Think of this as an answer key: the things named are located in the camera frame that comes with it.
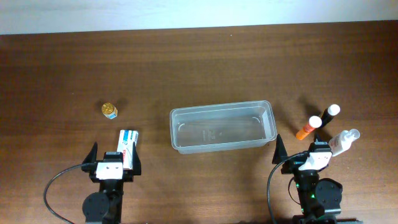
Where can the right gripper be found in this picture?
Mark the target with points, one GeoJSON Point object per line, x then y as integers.
{"type": "Point", "coordinates": [293, 163]}

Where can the orange tube white cap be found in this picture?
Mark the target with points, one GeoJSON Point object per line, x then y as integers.
{"type": "Point", "coordinates": [314, 122]}

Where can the white pump bottle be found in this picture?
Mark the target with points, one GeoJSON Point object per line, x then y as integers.
{"type": "Point", "coordinates": [343, 141]}

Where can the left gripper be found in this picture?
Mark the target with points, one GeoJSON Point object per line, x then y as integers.
{"type": "Point", "coordinates": [90, 163]}

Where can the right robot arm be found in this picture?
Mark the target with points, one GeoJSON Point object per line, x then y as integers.
{"type": "Point", "coordinates": [319, 199]}

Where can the white Panadol medicine box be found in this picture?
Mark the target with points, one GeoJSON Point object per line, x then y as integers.
{"type": "Point", "coordinates": [127, 141]}

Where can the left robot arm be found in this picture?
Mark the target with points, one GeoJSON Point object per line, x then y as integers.
{"type": "Point", "coordinates": [105, 206]}

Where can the small gold lid jar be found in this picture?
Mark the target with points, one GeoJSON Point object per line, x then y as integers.
{"type": "Point", "coordinates": [109, 110]}

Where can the black tube white cap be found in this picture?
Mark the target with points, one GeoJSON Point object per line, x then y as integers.
{"type": "Point", "coordinates": [329, 114]}

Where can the clear plastic container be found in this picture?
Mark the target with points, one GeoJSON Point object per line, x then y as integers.
{"type": "Point", "coordinates": [222, 127]}

